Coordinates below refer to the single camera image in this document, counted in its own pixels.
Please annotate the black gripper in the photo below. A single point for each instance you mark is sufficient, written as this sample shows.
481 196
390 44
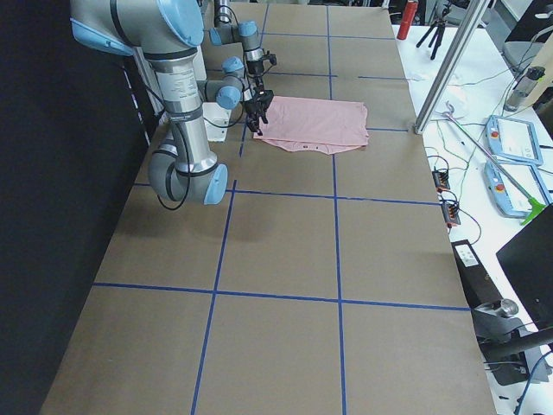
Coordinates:
258 105
254 67

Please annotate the pink printed t-shirt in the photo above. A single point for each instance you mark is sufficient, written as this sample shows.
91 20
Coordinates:
322 125

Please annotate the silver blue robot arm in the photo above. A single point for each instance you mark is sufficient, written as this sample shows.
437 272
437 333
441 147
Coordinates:
170 33
228 29

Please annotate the red cylinder bottle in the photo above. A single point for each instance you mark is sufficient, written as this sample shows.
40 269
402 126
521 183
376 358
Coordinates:
408 16

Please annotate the black small tripod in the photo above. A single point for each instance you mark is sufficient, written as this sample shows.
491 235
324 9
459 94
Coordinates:
437 30

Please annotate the upper orange black connector block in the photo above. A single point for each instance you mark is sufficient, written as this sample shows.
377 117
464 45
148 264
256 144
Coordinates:
440 178

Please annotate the orange black connector block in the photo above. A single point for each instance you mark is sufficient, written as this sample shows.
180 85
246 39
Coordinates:
450 212
440 178

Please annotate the lower orange black connector block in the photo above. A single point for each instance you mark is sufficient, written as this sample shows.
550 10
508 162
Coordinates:
450 212

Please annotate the upper blue teach pendant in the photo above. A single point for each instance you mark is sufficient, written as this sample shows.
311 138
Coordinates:
513 139

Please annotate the blue teach pendant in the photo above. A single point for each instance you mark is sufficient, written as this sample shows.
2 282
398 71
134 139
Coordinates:
513 139
509 200

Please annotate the clear water bottle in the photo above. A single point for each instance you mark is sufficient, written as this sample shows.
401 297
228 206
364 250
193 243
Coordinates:
523 88

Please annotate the lower blue teach pendant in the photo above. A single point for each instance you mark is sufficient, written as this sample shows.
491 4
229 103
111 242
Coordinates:
509 200

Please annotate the black box with label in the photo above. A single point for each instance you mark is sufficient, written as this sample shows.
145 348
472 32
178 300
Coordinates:
478 286

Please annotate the metal reacher grabber tool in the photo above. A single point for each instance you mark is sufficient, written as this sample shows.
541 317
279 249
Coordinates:
536 206

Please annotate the black monitor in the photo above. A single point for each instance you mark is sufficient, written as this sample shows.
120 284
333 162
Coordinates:
526 261

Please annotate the black clamp with knob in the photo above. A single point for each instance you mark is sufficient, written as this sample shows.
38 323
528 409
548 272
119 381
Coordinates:
509 348

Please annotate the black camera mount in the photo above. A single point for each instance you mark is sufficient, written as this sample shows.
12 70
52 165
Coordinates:
270 57
263 100

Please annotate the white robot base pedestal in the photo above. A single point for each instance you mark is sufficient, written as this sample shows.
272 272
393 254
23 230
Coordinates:
188 90

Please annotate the aluminium frame post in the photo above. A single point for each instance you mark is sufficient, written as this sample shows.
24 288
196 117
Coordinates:
463 35

